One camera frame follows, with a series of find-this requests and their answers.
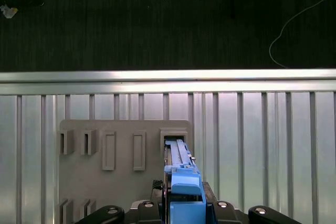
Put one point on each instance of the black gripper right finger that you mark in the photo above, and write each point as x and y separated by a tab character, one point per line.
223	213

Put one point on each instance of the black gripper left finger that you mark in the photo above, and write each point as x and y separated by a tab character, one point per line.
148	213

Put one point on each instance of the hard disk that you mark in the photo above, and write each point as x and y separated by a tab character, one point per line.
183	182

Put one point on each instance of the grey parts rack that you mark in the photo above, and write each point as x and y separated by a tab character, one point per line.
123	182

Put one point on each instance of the crumpled paper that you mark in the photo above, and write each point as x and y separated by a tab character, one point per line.
9	11

